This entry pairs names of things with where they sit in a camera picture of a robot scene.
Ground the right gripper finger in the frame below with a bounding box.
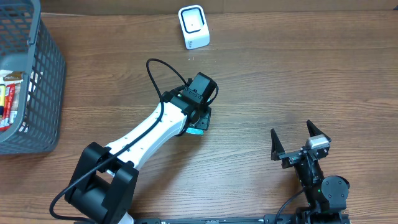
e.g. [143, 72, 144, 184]
[306, 119, 331, 142]
[271, 129, 285, 161]

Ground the teal tissue packet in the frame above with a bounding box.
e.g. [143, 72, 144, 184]
[186, 128, 204, 136]

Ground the beige snack bag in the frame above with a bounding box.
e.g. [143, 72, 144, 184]
[1, 70, 23, 127]

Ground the yellow marker pen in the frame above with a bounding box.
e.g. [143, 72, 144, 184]
[0, 84, 6, 118]

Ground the red candy stick packet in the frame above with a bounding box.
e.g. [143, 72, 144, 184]
[1, 84, 16, 131]

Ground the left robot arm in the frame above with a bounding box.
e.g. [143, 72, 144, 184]
[65, 73, 218, 223]

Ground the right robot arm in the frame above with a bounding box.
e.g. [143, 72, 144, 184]
[271, 120, 350, 224]

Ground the white barcode scanner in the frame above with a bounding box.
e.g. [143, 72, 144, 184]
[178, 4, 210, 50]

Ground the grey plastic mesh basket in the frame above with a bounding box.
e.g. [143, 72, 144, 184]
[1, 0, 66, 155]

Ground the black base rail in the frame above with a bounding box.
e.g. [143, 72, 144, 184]
[133, 213, 352, 224]

